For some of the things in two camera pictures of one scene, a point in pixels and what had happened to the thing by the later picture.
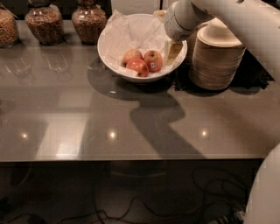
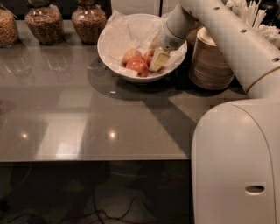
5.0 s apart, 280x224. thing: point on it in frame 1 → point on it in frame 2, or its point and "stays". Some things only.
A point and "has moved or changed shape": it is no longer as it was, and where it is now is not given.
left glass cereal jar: x=9 y=28 stays
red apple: x=154 y=59 has moved or changed shape
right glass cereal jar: x=88 y=19 stays
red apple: x=131 y=54 stays
